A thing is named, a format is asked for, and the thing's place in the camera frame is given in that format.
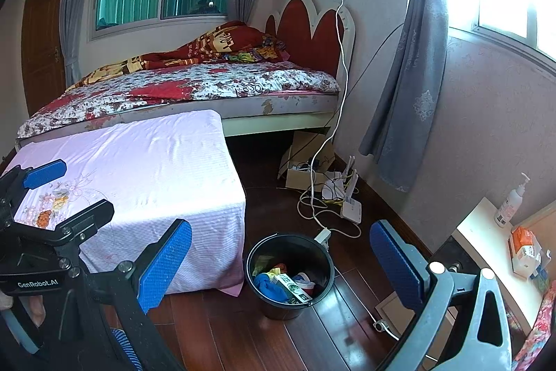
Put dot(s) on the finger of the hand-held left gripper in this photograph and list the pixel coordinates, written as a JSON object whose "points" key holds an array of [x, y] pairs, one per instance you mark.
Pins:
{"points": [[43, 173], [91, 212]]}

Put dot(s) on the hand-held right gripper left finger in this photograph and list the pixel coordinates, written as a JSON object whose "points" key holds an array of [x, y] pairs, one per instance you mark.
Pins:
{"points": [[165, 262]]}

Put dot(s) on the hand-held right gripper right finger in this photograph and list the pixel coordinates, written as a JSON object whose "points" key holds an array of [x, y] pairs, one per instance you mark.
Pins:
{"points": [[397, 266]]}

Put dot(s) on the beige cloth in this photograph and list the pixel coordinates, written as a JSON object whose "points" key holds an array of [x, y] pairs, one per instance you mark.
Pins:
{"points": [[259, 266]]}

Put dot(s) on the green white carton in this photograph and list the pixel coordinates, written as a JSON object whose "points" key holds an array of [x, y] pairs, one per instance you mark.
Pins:
{"points": [[293, 286]]}

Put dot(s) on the blue sock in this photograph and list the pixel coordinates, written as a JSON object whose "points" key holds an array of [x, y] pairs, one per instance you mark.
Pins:
{"points": [[269, 286]]}

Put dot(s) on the red plastic bag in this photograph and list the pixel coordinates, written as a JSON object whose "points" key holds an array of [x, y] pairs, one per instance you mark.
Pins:
{"points": [[282, 266]]}

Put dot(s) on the black bin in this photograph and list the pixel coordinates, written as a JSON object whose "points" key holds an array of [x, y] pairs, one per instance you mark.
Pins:
{"points": [[278, 310]]}

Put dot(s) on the person's left hand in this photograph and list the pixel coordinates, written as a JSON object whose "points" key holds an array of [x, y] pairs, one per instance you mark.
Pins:
{"points": [[34, 310]]}

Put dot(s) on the white router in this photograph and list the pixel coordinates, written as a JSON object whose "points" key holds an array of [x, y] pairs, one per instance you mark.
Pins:
{"points": [[352, 208]]}

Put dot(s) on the blue striped clothing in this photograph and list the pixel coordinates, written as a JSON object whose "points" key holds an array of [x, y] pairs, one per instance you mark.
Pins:
{"points": [[126, 349]]}

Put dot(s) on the cardboard box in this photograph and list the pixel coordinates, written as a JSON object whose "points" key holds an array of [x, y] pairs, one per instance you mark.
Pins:
{"points": [[304, 179]]}

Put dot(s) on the orange tissue pack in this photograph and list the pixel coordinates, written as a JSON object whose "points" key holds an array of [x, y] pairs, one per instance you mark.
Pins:
{"points": [[523, 238]]}

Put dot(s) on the white pump lotion bottle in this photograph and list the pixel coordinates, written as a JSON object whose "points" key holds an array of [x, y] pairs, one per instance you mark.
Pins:
{"points": [[510, 201]]}

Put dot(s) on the brown wooden door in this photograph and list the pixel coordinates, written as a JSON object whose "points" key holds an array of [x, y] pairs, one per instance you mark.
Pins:
{"points": [[43, 40]]}

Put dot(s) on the colourful floral cloth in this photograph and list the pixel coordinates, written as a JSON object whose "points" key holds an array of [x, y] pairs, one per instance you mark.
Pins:
{"points": [[538, 332]]}

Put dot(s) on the red white floral bedsheet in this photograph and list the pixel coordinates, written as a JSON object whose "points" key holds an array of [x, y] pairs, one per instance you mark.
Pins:
{"points": [[195, 84]]}

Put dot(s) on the grey tied curtain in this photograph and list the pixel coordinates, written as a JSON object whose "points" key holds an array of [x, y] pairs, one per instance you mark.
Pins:
{"points": [[417, 71]]}

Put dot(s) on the red patterned blanket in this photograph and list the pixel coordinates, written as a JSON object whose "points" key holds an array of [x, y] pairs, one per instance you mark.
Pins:
{"points": [[208, 45]]}

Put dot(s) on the red heart-shaped headboard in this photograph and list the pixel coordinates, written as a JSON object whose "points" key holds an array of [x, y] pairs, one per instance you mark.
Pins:
{"points": [[299, 27]]}

